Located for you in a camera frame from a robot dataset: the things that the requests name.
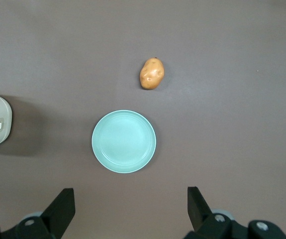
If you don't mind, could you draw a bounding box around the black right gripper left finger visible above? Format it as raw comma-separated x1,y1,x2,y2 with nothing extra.
14,188,75,239

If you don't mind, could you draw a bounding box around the orange-brown toy potato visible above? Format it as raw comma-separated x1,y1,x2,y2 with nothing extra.
139,57,165,91

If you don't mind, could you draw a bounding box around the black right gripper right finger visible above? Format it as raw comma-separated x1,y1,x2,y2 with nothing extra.
187,186,286,239

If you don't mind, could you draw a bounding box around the teal round plate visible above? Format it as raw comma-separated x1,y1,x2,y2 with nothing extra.
91,110,157,174

